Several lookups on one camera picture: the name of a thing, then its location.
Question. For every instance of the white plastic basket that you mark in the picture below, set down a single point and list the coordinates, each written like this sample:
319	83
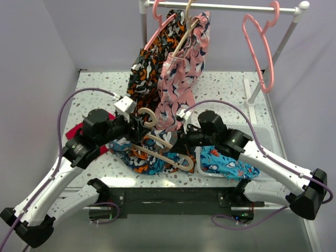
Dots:
266	138

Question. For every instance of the light blue shark shorts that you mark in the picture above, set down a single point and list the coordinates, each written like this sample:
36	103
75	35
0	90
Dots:
214	163

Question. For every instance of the red folded cloth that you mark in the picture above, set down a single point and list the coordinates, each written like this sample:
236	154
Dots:
91	135

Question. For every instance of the wooden hanger with shorts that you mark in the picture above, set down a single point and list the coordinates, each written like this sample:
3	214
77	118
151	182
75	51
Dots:
189	25

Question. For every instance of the black orange camouflage shorts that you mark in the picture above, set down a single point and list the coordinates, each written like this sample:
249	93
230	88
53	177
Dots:
147	68

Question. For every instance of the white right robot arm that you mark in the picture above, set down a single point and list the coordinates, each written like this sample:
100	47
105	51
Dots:
300	189

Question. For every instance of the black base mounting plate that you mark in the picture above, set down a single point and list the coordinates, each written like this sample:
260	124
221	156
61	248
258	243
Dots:
177	201

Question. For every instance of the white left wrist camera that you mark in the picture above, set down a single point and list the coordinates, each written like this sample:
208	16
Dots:
125	107

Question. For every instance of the white clothes rack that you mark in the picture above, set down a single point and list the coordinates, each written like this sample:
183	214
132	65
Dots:
251	95

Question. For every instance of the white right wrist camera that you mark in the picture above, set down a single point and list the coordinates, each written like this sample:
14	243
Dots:
183	118

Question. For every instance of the pink patterned shorts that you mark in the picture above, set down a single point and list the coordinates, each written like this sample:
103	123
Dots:
180	73

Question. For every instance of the pink hanger left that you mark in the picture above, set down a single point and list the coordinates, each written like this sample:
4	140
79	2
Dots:
161	24

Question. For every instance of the blue orange patterned shorts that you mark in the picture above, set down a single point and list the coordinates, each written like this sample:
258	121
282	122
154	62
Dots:
147	164

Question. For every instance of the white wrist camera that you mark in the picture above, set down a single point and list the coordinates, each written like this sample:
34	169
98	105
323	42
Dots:
125	107
183	118

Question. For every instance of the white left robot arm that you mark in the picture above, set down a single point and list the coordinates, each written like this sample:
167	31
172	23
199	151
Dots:
34	218

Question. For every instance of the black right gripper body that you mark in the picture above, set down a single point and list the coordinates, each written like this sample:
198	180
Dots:
190	140

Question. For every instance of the empty pink hanger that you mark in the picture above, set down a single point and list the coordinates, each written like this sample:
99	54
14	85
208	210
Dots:
262	34

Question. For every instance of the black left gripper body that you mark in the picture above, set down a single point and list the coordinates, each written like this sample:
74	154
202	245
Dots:
124	128

